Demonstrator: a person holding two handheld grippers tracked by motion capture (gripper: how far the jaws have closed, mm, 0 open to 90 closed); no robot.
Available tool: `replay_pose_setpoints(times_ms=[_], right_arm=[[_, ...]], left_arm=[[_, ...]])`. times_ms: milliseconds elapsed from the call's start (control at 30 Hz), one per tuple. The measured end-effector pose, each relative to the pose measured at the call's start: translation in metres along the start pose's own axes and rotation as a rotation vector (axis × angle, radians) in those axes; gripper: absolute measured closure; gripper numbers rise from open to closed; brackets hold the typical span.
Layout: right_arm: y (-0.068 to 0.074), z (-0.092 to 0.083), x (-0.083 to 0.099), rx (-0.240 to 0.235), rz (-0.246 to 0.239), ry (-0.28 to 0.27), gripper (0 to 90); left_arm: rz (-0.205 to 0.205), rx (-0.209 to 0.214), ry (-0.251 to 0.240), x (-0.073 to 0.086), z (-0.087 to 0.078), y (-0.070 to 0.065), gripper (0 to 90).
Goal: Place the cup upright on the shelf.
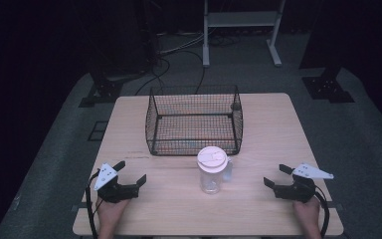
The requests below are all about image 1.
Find clear plastic pitcher white lid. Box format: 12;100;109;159
196;145;234;195

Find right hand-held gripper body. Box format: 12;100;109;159
273;162;334;204

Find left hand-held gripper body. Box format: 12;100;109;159
94;162;140;204

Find black wire mesh basket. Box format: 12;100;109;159
144;85;244;157

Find white metal stand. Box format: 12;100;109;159
202;0;287;69

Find person's left hand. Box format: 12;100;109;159
95;196;130;231

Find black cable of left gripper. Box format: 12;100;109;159
85;169;101;239

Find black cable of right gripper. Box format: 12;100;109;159
313;186;330;239

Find black floor cable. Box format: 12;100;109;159
134;49;207;97

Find black stand base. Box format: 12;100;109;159
78;71;124;109
301;66;356;105

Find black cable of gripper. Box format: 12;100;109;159
313;186;330;239
85;169;101;239

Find grey floor cables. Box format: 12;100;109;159
157;31;207;57

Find person's right hand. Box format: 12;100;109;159
292;196;321;231

